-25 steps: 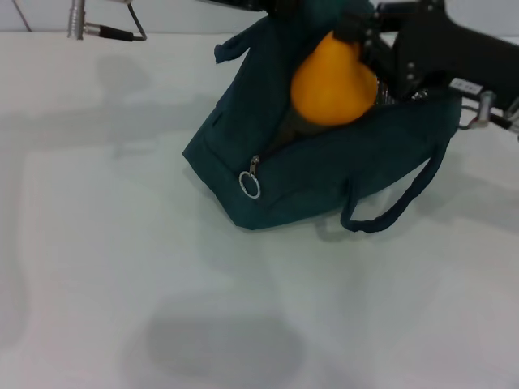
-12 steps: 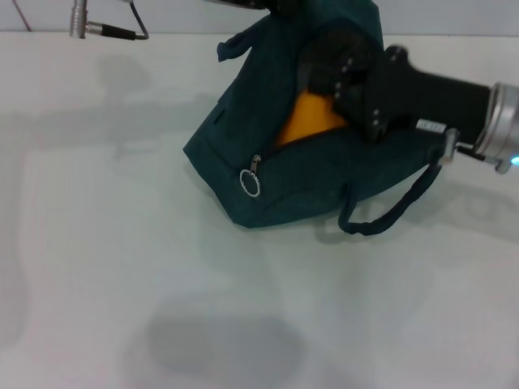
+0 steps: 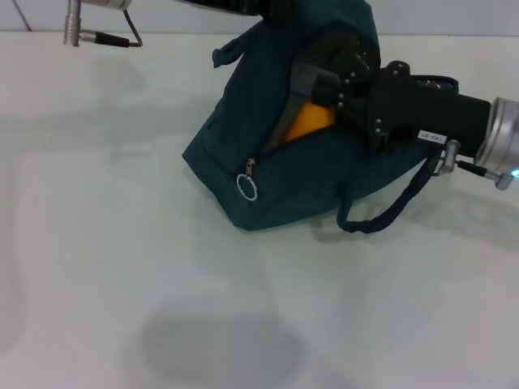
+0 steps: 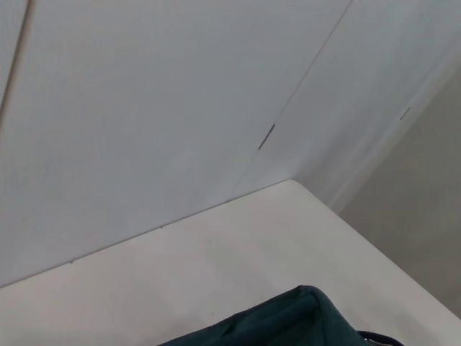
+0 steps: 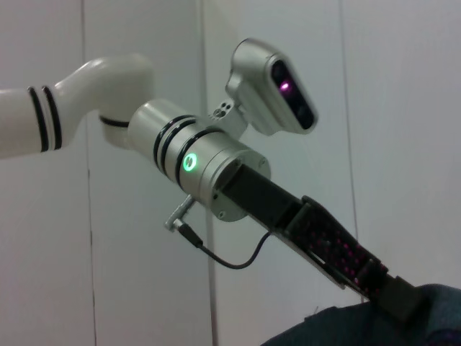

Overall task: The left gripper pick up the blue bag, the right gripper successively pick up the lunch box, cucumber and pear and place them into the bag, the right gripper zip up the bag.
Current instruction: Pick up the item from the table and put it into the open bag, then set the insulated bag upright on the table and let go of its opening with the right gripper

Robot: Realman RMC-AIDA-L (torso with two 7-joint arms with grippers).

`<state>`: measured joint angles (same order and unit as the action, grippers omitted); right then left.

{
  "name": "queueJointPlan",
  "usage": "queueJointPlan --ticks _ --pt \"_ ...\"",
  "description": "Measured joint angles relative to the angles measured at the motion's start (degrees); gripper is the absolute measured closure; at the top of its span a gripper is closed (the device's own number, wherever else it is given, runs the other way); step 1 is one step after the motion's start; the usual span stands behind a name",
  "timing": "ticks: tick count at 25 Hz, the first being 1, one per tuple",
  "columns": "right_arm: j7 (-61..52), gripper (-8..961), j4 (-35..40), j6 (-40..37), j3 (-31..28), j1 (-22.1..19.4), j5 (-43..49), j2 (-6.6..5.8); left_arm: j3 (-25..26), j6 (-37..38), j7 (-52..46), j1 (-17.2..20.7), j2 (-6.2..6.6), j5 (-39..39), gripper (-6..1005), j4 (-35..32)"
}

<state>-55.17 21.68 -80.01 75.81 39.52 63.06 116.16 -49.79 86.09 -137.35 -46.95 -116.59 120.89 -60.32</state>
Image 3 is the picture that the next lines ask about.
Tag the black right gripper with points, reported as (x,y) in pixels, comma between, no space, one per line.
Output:
(425,113)

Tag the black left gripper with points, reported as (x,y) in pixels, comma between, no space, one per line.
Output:
(227,6)

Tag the clear plastic food container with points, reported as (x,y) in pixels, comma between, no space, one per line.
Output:
(302,77)

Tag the orange yellow pear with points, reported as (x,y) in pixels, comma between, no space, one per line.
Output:
(312,121)

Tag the dark teal zipper bag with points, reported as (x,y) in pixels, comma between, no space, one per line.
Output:
(243,101)

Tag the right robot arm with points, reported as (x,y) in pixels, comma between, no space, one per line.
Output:
(503,133)

